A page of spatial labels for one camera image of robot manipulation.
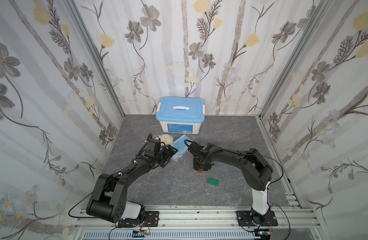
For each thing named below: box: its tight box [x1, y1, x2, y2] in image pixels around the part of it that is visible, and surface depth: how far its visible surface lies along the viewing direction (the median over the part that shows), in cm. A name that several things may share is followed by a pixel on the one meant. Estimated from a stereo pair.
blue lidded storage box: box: [155, 97, 205, 135], surface depth 103 cm
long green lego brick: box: [207, 177, 220, 187], surface depth 88 cm
